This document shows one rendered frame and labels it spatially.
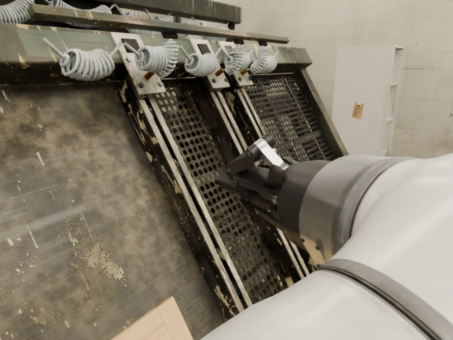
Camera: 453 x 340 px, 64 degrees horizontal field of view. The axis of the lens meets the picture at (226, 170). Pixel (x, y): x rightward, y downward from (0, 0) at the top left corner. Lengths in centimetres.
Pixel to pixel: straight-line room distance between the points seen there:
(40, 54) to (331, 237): 82
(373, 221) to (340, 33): 566
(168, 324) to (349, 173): 78
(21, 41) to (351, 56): 371
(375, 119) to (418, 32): 171
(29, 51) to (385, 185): 84
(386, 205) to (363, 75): 410
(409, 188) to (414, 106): 544
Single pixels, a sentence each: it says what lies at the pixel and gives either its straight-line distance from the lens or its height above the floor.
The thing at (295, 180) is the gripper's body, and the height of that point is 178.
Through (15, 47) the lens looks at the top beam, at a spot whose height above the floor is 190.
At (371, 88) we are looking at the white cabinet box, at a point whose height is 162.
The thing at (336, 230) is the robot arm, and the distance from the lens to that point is 22.
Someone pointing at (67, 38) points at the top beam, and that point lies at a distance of 101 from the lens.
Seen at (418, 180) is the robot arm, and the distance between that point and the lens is 18.
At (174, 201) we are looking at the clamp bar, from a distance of 104.
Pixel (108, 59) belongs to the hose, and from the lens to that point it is 88.
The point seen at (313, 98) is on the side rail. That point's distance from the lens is 210.
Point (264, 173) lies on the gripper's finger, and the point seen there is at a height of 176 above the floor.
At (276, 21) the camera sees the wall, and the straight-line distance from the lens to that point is 619.
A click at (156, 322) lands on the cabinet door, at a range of 94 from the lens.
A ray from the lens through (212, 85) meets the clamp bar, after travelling 127.
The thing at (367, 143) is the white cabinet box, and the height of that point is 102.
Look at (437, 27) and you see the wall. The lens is 560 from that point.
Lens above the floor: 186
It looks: 16 degrees down
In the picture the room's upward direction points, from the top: straight up
